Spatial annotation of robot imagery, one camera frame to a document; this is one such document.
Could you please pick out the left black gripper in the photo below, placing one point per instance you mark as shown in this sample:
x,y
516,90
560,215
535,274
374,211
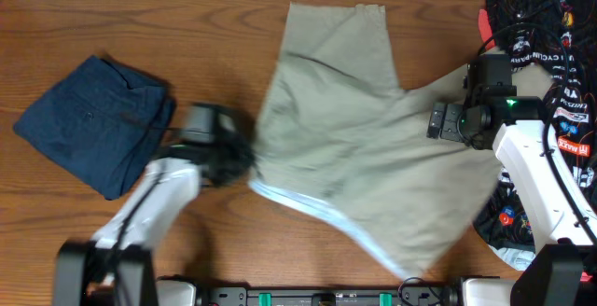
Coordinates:
x,y
238,155

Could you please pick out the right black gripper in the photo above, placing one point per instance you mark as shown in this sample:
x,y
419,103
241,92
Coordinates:
x,y
443,121

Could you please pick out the khaki beige shorts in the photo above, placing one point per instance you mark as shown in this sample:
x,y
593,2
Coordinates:
x,y
338,139

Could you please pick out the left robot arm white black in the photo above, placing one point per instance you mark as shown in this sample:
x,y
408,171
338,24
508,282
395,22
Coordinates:
x,y
115,267

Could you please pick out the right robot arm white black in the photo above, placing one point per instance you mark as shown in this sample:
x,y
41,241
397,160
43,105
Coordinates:
x,y
516,129

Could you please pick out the folded navy blue shorts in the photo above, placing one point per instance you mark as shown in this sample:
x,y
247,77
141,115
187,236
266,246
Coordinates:
x,y
102,124

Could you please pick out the black printed cycling jersey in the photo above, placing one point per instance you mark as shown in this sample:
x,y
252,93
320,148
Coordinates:
x,y
560,37

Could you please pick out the light blue garment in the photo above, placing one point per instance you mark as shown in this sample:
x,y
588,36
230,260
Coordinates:
x,y
517,259

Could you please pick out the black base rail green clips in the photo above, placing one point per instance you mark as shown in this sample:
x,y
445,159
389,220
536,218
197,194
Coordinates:
x,y
414,292

